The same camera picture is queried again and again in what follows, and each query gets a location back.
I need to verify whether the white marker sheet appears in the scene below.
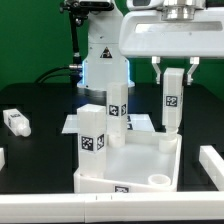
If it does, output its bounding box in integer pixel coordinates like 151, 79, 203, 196
61, 113, 156, 134

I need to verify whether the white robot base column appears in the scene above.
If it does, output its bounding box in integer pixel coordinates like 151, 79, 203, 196
77, 7, 135, 97

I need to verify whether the white front fence bar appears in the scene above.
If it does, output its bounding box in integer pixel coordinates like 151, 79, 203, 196
0, 191, 224, 223

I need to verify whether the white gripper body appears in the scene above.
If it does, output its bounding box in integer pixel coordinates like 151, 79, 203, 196
119, 8, 224, 58

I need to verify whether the white fence bar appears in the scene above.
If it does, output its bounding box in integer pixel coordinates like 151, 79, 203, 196
0, 191, 224, 223
199, 145, 224, 191

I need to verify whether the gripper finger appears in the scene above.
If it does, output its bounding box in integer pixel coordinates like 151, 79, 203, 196
184, 57, 200, 86
151, 56, 162, 84

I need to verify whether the white right fence bar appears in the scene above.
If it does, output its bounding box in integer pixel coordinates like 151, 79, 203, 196
199, 145, 224, 191

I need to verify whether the black cable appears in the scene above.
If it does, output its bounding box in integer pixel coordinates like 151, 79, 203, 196
34, 66, 83, 84

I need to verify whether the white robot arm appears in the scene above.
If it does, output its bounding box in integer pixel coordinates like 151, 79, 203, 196
119, 0, 224, 82

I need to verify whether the white desk tabletop tray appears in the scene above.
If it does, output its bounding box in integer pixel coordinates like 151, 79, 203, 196
74, 130, 182, 193

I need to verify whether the white obstacle wall left piece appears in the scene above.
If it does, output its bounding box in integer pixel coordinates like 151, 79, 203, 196
0, 148, 5, 171

